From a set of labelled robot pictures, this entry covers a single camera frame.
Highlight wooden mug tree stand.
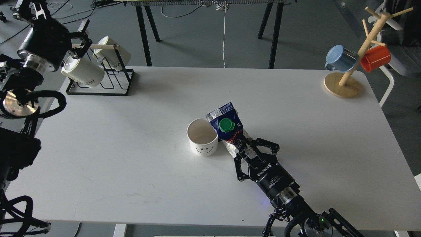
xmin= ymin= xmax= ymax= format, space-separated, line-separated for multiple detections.
xmin=324 ymin=7 xmax=413 ymax=98

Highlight black floor cables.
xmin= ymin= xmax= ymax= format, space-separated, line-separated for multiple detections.
xmin=0 ymin=0 xmax=112 ymax=45

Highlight white smiley face mug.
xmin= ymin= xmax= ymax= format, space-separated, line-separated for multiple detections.
xmin=186 ymin=118 xmax=218 ymax=157

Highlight black trestle table legs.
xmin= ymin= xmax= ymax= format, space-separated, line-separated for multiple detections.
xmin=125 ymin=0 xmax=286 ymax=69

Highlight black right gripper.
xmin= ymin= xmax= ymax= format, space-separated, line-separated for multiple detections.
xmin=234 ymin=138 xmax=295 ymax=200

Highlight white hanging cable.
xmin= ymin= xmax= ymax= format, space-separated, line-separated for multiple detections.
xmin=215 ymin=3 xmax=229 ymax=68

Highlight white ribbed mug front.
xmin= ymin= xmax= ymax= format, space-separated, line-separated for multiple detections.
xmin=61 ymin=56 xmax=105 ymax=88

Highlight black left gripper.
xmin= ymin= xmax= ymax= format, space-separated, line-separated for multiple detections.
xmin=12 ymin=0 xmax=93 ymax=72

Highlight black wire mug rack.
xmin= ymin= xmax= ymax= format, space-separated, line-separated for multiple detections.
xmin=65 ymin=44 xmax=135 ymax=96

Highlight blue enamel mug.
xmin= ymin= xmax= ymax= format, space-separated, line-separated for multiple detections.
xmin=325 ymin=45 xmax=359 ymax=73

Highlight blue white milk carton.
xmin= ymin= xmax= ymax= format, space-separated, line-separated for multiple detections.
xmin=205 ymin=102 xmax=257 ymax=159

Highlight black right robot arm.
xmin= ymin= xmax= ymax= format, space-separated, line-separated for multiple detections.
xmin=234 ymin=135 xmax=362 ymax=237

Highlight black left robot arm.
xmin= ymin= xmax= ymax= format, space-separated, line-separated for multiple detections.
xmin=0 ymin=0 xmax=92 ymax=237

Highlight white chair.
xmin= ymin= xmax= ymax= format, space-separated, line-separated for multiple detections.
xmin=368 ymin=3 xmax=408 ymax=107

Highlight orange red mug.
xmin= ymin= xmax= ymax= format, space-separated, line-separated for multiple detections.
xmin=360 ymin=45 xmax=391 ymax=72

